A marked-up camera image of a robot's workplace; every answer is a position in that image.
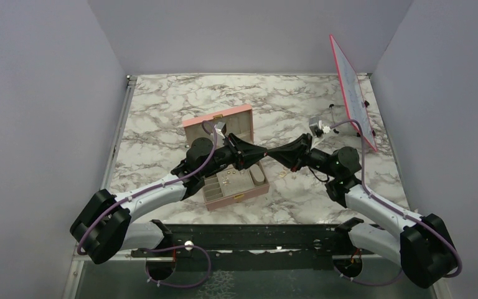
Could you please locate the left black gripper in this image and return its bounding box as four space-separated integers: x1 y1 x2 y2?
200 133 268 177

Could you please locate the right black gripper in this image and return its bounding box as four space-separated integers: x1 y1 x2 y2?
268 133 339 178

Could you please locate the pink jewelry box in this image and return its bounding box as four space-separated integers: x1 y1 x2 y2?
182 104 269 211

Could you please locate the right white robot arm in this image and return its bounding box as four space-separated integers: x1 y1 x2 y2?
267 134 462 288

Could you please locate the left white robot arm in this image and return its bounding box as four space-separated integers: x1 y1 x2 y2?
70 133 268 264

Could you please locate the beige watch pillow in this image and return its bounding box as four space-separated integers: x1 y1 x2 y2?
250 164 265 186

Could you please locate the black metal base rail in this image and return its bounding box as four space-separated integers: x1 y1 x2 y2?
88 221 388 273

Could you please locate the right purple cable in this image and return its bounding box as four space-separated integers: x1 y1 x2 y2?
326 118 463 287

